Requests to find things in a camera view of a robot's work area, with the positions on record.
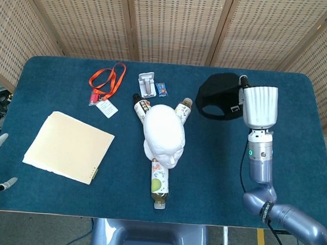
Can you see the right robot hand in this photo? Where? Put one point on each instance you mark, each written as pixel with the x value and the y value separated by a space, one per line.
pixel 260 106

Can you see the black cap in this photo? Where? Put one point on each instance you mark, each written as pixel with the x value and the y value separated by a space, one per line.
pixel 218 87

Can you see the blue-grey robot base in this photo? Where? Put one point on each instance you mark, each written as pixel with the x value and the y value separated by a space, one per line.
pixel 148 238

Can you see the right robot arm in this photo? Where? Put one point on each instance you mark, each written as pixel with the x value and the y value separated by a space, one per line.
pixel 260 167

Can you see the white foam mannequin head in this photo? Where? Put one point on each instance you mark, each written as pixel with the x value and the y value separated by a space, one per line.
pixel 163 130

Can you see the beige paper folder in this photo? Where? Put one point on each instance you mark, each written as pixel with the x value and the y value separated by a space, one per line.
pixel 67 144

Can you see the tea bottle floral label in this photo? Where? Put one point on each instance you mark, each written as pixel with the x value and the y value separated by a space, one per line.
pixel 183 108

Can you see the blue table cover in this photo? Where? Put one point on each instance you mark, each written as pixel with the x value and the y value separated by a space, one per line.
pixel 218 173

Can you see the blue candy wrapper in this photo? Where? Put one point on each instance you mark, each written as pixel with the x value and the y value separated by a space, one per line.
pixel 162 89

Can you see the small red packet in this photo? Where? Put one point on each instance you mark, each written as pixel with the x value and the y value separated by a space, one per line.
pixel 94 98

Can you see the white plastic holder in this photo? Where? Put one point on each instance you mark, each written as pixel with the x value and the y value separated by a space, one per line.
pixel 147 84

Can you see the dark bottle black white label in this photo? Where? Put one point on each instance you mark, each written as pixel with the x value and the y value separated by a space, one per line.
pixel 140 107

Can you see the woven folding screen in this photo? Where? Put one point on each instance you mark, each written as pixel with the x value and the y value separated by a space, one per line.
pixel 172 23

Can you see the tea bottle green apple label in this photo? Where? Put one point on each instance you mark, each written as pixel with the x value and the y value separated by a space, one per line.
pixel 159 183

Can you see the white table leg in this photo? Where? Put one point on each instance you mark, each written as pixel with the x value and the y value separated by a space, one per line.
pixel 225 243

